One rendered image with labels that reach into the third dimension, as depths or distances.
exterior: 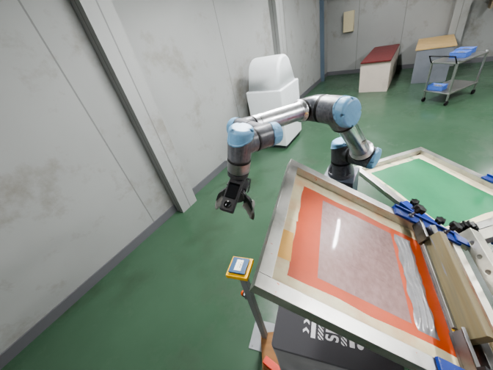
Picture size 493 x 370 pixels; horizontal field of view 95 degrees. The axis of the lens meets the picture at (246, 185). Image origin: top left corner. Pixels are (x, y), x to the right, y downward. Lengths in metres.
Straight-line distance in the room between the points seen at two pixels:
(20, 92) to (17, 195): 0.87
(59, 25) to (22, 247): 2.02
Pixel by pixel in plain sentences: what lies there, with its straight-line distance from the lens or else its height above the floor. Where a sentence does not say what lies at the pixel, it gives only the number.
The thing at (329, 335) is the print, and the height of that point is 0.95.
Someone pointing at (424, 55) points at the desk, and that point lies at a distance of 7.50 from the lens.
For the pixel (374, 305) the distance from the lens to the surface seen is 0.82.
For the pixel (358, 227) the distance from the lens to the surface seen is 0.97.
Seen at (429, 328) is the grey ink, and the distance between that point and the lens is 0.93.
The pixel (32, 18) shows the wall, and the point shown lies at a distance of 2.90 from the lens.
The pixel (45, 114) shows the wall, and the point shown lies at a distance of 2.78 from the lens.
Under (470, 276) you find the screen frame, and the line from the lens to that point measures 1.21.
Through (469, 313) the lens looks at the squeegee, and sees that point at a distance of 0.95.
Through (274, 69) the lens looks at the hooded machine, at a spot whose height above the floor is 1.39.
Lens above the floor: 2.05
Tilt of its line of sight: 34 degrees down
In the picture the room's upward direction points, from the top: 14 degrees counter-clockwise
